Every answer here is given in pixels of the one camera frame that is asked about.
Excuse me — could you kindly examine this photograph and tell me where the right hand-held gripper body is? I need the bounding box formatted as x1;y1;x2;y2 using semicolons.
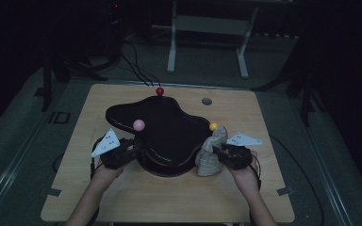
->
220;131;264;171

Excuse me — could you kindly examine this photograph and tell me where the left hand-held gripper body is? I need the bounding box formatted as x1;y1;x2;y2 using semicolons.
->
90;127;140;170

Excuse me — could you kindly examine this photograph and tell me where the beige fluffy towel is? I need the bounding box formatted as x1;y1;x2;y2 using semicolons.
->
195;125;229;177

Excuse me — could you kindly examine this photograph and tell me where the black wavy tray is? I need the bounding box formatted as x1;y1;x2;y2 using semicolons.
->
105;95;213;168

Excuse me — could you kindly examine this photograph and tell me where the person's right hand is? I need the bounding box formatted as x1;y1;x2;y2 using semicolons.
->
227;150;260;189

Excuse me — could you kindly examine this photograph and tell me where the person's left hand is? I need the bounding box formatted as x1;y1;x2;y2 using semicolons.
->
90;161;125;193

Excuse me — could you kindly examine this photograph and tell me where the pink ball knob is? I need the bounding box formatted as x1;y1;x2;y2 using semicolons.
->
132;119;146;132

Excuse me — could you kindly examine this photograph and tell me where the grey tape strip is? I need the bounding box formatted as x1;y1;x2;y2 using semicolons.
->
276;186;295;196
46;187;63;198

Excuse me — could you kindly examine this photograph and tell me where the black tripod stand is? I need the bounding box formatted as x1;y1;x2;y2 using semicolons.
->
253;31;326;126

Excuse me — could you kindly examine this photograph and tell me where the black metal stand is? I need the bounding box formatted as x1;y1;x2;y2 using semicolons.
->
34;46;122;112

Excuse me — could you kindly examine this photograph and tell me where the white metal stand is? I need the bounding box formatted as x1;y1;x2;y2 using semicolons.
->
152;0;260;79

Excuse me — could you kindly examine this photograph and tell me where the dark device with red light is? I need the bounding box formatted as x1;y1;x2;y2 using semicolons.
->
107;0;125;32

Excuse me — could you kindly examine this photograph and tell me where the left hand-held gripper cable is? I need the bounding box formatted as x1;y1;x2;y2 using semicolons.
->
88;137;105;226

